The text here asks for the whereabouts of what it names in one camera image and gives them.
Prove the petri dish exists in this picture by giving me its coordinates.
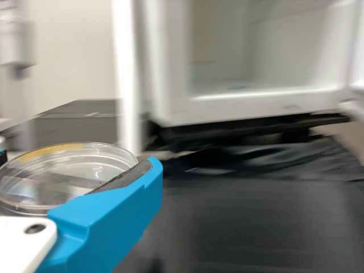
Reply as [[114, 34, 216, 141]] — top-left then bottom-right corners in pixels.
[[0, 142, 139, 217]]

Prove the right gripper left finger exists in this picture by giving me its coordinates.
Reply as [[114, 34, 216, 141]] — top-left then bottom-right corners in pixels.
[[0, 136, 8, 167]]

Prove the white incubator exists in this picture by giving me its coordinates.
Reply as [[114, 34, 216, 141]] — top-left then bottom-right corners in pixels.
[[112, 0, 356, 127]]

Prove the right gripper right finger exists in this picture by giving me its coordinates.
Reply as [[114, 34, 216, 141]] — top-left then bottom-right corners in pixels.
[[35, 156, 163, 273]]

